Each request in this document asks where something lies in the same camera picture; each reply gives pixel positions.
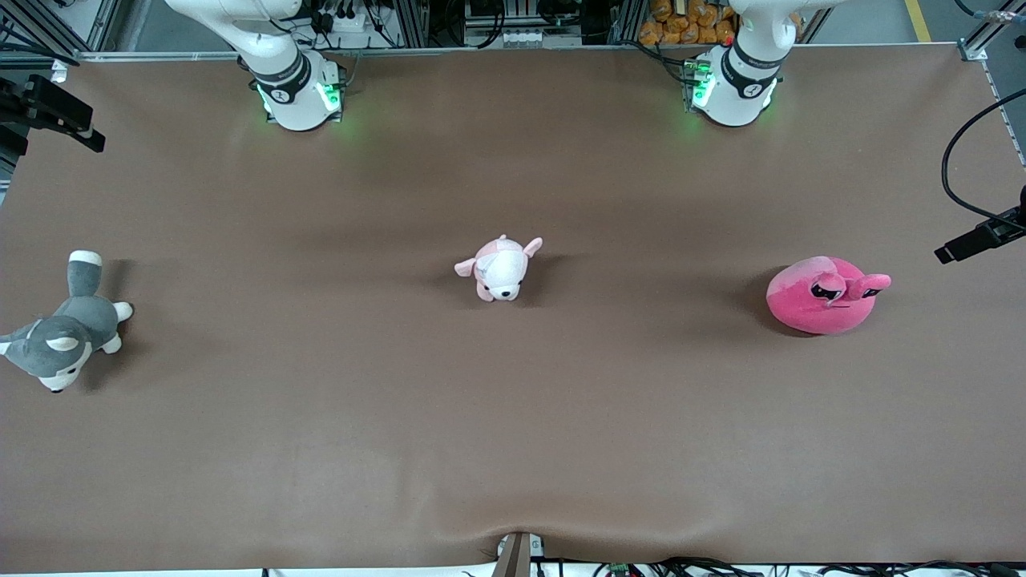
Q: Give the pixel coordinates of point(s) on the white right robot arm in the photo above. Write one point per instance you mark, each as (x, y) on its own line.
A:
(292, 88)

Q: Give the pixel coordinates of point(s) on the round hot pink plush toy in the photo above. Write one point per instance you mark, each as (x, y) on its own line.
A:
(805, 308)

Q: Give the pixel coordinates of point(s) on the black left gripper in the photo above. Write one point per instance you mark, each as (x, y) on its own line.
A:
(991, 233)

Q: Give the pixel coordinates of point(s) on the aluminium bracket post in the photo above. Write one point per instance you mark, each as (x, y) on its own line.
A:
(517, 557)

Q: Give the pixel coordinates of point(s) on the grey white husky plush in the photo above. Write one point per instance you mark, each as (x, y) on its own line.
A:
(72, 328)

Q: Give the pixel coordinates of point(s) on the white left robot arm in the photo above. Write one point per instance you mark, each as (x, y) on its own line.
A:
(737, 88)

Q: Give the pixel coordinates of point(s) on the white power strip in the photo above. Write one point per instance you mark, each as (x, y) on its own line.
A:
(345, 20)

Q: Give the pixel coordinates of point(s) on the pale pink white plush dog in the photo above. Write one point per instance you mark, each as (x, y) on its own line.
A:
(501, 272)

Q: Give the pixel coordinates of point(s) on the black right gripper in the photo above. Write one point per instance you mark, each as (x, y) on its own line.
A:
(32, 102)

